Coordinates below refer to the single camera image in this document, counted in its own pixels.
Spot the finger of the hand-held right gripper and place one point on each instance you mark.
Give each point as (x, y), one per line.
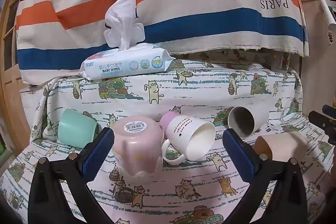
(324, 127)
(329, 109)

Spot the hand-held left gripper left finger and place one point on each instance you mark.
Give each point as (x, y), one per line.
(96, 157)

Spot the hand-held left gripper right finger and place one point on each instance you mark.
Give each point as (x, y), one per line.
(239, 159)

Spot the mint green cup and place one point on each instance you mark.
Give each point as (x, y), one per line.
(73, 128)

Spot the grey cup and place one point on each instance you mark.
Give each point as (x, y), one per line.
(244, 121)

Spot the pink scalloped cup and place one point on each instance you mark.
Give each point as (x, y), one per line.
(136, 150)

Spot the tan cup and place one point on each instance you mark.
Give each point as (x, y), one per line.
(283, 144)

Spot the lilac cup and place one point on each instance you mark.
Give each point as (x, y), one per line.
(168, 120)

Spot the white mug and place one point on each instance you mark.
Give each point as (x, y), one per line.
(189, 137)

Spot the cartoon cat printed cloth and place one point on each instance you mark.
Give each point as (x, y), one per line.
(183, 98)

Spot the baby wipes pack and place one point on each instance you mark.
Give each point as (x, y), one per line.
(126, 66)

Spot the white paper roll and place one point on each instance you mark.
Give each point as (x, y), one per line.
(328, 12)

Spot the wooden door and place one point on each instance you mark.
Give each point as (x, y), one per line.
(10, 69)

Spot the white wet wipe sheet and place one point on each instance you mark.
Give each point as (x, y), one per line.
(122, 22)

